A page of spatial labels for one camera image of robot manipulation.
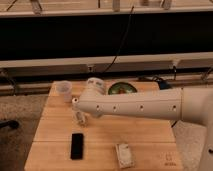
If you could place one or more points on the small clear plastic bottle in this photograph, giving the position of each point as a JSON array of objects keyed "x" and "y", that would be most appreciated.
[{"x": 80, "y": 117}]

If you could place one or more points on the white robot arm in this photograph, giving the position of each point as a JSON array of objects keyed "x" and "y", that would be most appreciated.
[{"x": 192, "y": 105}]

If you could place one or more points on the green bowl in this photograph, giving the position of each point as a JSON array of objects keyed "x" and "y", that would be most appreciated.
[{"x": 121, "y": 88}]

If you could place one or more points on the clear plastic cup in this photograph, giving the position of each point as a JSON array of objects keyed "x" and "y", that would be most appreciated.
[{"x": 63, "y": 88}]

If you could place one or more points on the black smartphone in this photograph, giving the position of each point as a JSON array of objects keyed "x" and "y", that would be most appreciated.
[{"x": 77, "y": 146}]

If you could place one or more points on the white wrapped packet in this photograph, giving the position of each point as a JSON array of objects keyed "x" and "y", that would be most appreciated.
[{"x": 124, "y": 156}]

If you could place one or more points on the black chair base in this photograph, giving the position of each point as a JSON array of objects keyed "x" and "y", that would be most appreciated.
[{"x": 10, "y": 123}]

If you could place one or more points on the blue object with cables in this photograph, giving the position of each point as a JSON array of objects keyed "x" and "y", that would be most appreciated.
[{"x": 163, "y": 84}]

